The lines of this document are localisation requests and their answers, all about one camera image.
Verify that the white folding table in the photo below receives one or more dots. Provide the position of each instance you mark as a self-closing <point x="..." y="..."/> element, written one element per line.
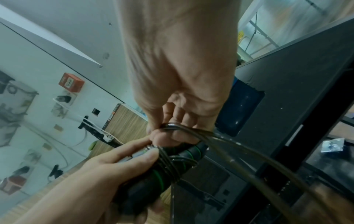
<point x="254" y="28"/>

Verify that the person's left hand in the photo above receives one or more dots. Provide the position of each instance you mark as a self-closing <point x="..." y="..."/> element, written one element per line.
<point x="83" y="186"/>

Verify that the white wall socket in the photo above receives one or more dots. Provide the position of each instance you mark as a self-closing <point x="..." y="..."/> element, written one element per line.
<point x="108" y="137"/>

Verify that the blue plastic bin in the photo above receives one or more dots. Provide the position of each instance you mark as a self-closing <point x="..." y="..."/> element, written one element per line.
<point x="237" y="107"/>

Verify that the person's right hand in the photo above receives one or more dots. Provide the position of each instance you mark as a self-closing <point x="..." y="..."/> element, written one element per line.
<point x="182" y="54"/>

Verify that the red alarm box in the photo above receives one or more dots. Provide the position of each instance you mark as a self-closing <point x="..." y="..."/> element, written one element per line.
<point x="71" y="82"/>

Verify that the black glossy low table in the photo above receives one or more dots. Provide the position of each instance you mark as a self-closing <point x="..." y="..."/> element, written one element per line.
<point x="304" y="87"/>

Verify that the white socket with plug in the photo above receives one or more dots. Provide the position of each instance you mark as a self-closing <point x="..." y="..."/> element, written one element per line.
<point x="64" y="98"/>

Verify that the crumpled white wrapper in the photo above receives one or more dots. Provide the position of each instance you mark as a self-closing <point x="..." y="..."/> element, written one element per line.
<point x="333" y="145"/>

